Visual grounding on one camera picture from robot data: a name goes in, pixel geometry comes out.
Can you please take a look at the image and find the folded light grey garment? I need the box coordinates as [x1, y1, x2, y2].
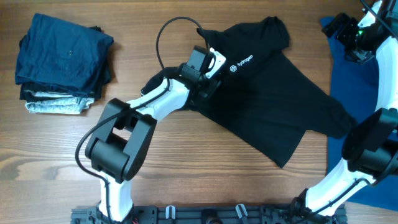
[21, 90, 95, 114]

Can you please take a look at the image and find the black polo shirt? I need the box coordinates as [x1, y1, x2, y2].
[140, 16, 358, 169]

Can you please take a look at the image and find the folded navy blue shirt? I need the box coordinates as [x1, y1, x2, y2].
[14, 12, 114, 96]

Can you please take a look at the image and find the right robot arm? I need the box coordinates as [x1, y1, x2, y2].
[280, 0, 397, 223]

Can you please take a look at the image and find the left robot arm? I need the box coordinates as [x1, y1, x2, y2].
[82, 61, 223, 223]

